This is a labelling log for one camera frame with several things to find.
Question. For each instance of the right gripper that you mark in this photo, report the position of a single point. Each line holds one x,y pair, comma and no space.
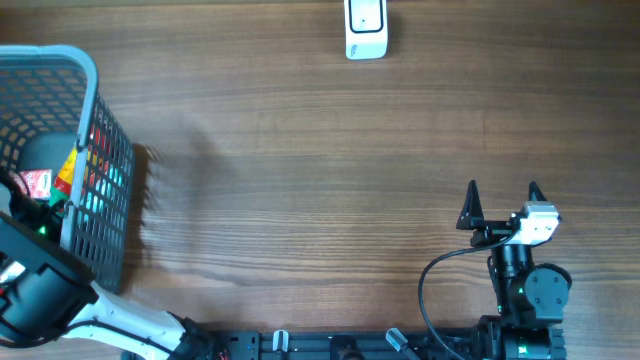
471,217

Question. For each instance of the red sauce bottle green cap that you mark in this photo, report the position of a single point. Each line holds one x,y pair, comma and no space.
62,184

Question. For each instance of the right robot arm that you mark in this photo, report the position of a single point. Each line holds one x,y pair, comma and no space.
530,297

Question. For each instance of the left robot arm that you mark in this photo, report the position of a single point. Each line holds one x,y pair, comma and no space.
48,294

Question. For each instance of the white barcode scanner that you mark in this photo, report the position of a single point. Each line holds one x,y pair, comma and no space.
366,29

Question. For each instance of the small red box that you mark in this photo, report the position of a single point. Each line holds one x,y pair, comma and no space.
36,183

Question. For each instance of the grey plastic mesh basket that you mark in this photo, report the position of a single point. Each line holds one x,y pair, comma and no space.
51,108

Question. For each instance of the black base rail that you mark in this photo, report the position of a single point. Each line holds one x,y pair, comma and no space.
466,343

